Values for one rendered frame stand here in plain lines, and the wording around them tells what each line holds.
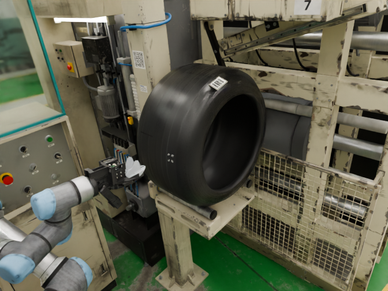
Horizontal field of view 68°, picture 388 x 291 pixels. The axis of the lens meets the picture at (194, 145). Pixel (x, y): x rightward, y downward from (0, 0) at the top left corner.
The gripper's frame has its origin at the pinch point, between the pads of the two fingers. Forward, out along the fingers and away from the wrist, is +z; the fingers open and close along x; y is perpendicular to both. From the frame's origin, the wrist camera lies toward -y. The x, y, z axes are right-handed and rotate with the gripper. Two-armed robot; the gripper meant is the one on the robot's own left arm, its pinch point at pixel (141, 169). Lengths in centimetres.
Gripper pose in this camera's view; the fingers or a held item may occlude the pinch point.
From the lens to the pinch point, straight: 103.6
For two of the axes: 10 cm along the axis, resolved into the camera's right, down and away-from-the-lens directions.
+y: 0.0, -9.2, -4.0
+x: -7.3, -2.7, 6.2
